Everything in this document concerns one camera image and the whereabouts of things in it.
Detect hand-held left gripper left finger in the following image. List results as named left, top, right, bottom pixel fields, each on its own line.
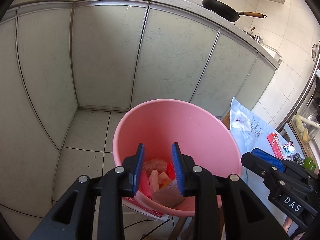
left=29, top=143, right=146, bottom=240

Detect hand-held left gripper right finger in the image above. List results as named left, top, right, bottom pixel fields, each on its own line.
left=171, top=142, right=292, bottom=240

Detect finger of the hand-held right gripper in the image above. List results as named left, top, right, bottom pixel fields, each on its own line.
left=251, top=147, right=317, bottom=180
left=241, top=151, right=314, bottom=200

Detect pink white paper bag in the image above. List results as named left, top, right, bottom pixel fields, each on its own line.
left=157, top=171, right=171, bottom=185

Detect clear bubble wrap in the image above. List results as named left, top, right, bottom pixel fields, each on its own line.
left=144, top=158, right=168, bottom=173

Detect red plastic packet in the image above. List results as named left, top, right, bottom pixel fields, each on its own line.
left=267, top=132, right=286, bottom=160

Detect steel wool scrubber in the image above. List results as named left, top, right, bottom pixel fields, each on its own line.
left=291, top=152, right=305, bottom=166

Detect pink plastic bucket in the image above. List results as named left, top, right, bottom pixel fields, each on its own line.
left=112, top=99, right=242, bottom=217

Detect person's right hand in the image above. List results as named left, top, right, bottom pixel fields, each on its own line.
left=283, top=216, right=308, bottom=240

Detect floral light-blue cloth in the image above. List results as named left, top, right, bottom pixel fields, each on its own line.
left=229, top=97, right=309, bottom=220

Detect red white booklet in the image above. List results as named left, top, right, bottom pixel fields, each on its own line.
left=122, top=196, right=170, bottom=222

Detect green bell pepper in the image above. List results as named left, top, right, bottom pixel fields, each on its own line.
left=303, top=157, right=317, bottom=171

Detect corn cob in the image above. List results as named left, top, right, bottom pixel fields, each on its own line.
left=295, top=114, right=309, bottom=136

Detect brown cardboard box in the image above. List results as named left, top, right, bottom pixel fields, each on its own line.
left=221, top=111, right=232, bottom=130

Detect white leek stalk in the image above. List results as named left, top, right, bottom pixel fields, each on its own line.
left=301, top=116, right=320, bottom=128

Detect clear plastic container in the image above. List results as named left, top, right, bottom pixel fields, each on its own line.
left=291, top=100, right=320, bottom=143

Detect metal shelf rack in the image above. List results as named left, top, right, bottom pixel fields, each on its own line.
left=275, top=44, right=320, bottom=160

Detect white plastic box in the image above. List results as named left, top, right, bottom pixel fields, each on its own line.
left=262, top=45, right=282, bottom=63

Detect electric fan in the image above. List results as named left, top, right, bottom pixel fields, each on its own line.
left=311, top=43, right=320, bottom=64

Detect kitchen counter cabinets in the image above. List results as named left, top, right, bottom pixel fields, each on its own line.
left=0, top=0, right=283, bottom=153

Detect open black frying pan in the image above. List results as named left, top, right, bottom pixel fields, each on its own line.
left=202, top=0, right=267, bottom=23

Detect thin black cable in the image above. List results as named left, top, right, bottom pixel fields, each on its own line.
left=124, top=217, right=173, bottom=238

